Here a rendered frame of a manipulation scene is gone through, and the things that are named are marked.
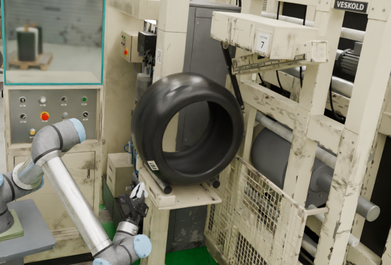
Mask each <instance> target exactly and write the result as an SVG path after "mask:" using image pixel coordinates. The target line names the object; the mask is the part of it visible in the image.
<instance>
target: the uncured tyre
mask: <svg viewBox="0 0 391 265"><path fill-rule="evenodd" d="M201 101H206V102H207V104H208V109H209V120H208V124H207V127H206V129H205V131H204V133H203V135H202V136H201V138H200V139H199V140H198V141H197V142H196V143H195V144H193V145H192V146H190V147H189V148H187V149H184V150H182V151H178V152H165V151H163V149H162V141H163V135H164V132H165V130H166V127H167V125H168V124H169V122H170V121H171V119H172V118H173V116H174V115H175V114H176V113H177V112H179V111H180V110H181V109H183V108H184V107H186V106H188V105H190V104H192V103H196V102H201ZM243 135H244V117H243V112H242V109H241V107H240V105H239V103H238V101H237V99H236V98H235V97H234V95H233V94H232V93H231V92H230V91H229V90H228V89H227V88H225V87H224V86H222V85H220V84H219V83H217V82H215V81H214V80H212V79H210V78H208V77H206V76H203V75H202V74H198V73H192V72H182V73H174V74H170V75H168V76H165V77H162V78H161V79H159V80H158V81H156V82H154V83H153V84H152V85H150V86H149V87H148V88H147V89H146V90H145V91H144V93H143V94H142V96H140V98H139V100H138V102H137V103H136V106H135V108H134V110H133V114H132V117H131V138H132V141H133V145H134V147H135V149H136V151H137V153H138V155H139V156H140V157H141V158H142V160H143V161H144V163H145V164H146V165H147V167H148V168H149V169H150V170H151V171H152V173H154V174H155V175H156V176H157V177H158V178H160V179H162V180H164V181H166V182H168V183H171V184H174V185H181V186H190V185H197V184H200V183H203V182H206V181H208V180H210V179H212V178H214V177H215V176H217V175H218V174H219V173H221V172H222V171H223V170H224V169H225V168H227V166H228V165H229V164H230V163H231V161H232V160H233V159H234V157H235V156H236V154H237V152H238V150H239V148H240V145H241V142H242V140H243ZM147 161H154V162H155V164H156V166H157V168H158V169H159V170H152V169H151V168H150V165H149V164H148V162H147Z"/></svg>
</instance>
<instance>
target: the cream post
mask: <svg viewBox="0 0 391 265"><path fill-rule="evenodd" d="M189 3H190V0H160V4H159V19H158V34H157V48H158V49H160V50H161V51H162V56H161V64H160V63H158V62H157V50H156V58H155V74H154V82H156V75H157V76H158V77H159V79H161V78H162V77H165V76H168V75H170V74H174V73H182V72H183V64H184V52H185V45H186V33H187V21H188V15H189ZM178 118H179V112H177V113H176V114H175V115H174V116H173V118H172V119H171V121H170V122H169V124H168V125H167V127H166V130H165V132H164V135H163V141H162V149H163V151H165V152H174V151H175V149H176V137H177V125H178ZM145 203H146V204H147V206H148V207H149V209H148V213H147V216H146V217H144V222H143V235H146V236H147V237H148V238H149V239H150V241H151V246H152V248H151V252H150V254H149V255H148V256H147V257H145V258H141V262H140V265H165V253H166V241H167V234H168V222H169V211H170V210H162V211H158V209H157V208H156V207H155V205H154V204H153V202H152V200H151V199H150V197H149V196H147V198H145Z"/></svg>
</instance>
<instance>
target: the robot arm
mask: <svg viewBox="0 0 391 265"><path fill-rule="evenodd" d="M85 138H86V133H85V130H84V127H83V125H82V124H81V122H80V121H79V120H78V119H75V118H73V119H68V120H65V121H62V122H59V123H55V124H52V125H50V126H45V127H43V128H42V129H40V131H39V132H38V133H36V135H35V137H34V139H33V141H32V144H31V156H30V157H29V158H28V159H27V160H26V161H25V162H23V163H20V164H18V165H17V166H16V167H15V168H14V169H13V170H12V171H9V172H7V173H4V174H1V173H0V234H1V233H3V232H5V231H7V230H8V229H10V228H11V227H12V225H13V223H14V219H13V216H12V214H11V212H10V211H9V210H8V205H7V203H9V202H11V201H14V200H16V199H19V198H21V197H23V196H26V195H28V194H30V193H32V192H35V191H38V190H39V189H41V188H42V186H43V185H44V178H43V176H44V174H45V175H46V177H47V179H48V180H49V182H50V183H51V185H52V187H53V189H54V190H55V192H56V194H57V195H58V197H59V199H60V200H61V202H62V204H63V205H64V207H65V209H66V211H67V212H68V214H69V216H70V218H71V219H72V221H73V222H74V224H75V226H76V228H77V229H78V231H79V233H80V234H81V236H82V238H83V239H84V241H85V243H86V244H87V246H88V248H89V250H90V251H91V253H92V255H93V258H94V259H95V260H94V261H93V265H131V264H132V263H134V262H135V261H136V260H138V259H140V258H145V257H147V256H148V255H149V254H150V252H151V248H152V246H151V241H150V239H149V238H148V237H147V236H146V235H140V234H138V235H137V232H138V230H139V228H140V227H139V226H138V224H139V221H140V219H142V218H143V217H146V216H147V213H148V209H149V207H148V206H147V204H146V203H143V202H144V199H145V198H147V196H148V193H147V191H146V190H145V185H144V183H143V182H141V183H139V184H138V186H136V187H135V188H134V190H132V191H131V193H130V194H129V195H128V194H120V195H119V196H118V199H119V202H120V205H121V207H122V209H123V212H124V214H125V217H126V219H123V220H122V221H121V222H120V223H119V225H118V228H117V230H116V233H115V236H114V238H113V241H111V240H110V239H109V236H108V235H107V233H106V232H105V230H104V228H103V227H102V225H101V223H100V222H99V220H98V219H97V217H96V215H95V214H94V212H93V210H92V208H91V207H90V205H89V204H88V202H87V200H86V199H85V197H84V195H83V194H82V192H81V190H80V188H79V187H78V185H77V184H76V182H75V180H74V179H73V177H72V175H71V174H70V172H69V171H68V169H67V167H66V166H65V164H64V162H63V160H62V159H61V157H62V156H63V155H64V154H65V153H66V152H68V151H69V150H71V149H72V148H73V147H74V146H75V145H77V144H80V143H82V142H84V140H85ZM146 210H147V212H146V214H145V211H146ZM141 216H143V217H141Z"/></svg>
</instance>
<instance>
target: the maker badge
mask: <svg viewBox="0 0 391 265"><path fill-rule="evenodd" d="M367 7H368V2H362V1H352V0H335V3H334V6H333V8H334V9H338V10H346V11H351V12H358V13H366V12H367Z"/></svg>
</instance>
